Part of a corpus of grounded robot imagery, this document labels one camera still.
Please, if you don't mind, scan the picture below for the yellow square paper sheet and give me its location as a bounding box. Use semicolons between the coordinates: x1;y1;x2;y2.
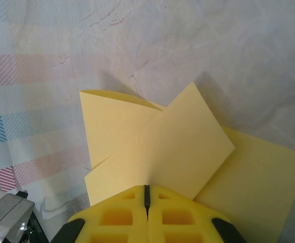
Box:
79;82;295;243

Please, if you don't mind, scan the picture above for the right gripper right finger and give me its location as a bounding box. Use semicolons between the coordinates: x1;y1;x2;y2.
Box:
147;184;247;243

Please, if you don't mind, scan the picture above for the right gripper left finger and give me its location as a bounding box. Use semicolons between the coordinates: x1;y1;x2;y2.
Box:
52;184;148;243

